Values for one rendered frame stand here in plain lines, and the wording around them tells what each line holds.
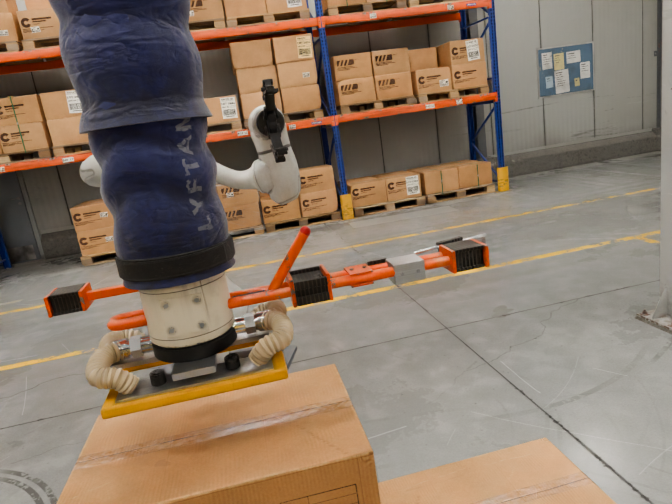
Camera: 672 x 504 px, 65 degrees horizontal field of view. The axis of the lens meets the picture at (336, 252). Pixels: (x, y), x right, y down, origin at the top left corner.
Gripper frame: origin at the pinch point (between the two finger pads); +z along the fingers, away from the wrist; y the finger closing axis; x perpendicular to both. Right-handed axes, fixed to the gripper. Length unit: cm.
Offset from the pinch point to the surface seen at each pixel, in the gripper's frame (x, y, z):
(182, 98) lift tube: 18.5, -5.7, 29.5
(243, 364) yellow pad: 17, 45, 31
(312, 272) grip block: -0.4, 32.8, 18.9
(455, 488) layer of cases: -31, 103, 11
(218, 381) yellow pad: 22, 45, 35
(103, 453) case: 50, 63, 19
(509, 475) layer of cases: -47, 103, 11
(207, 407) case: 29, 63, 10
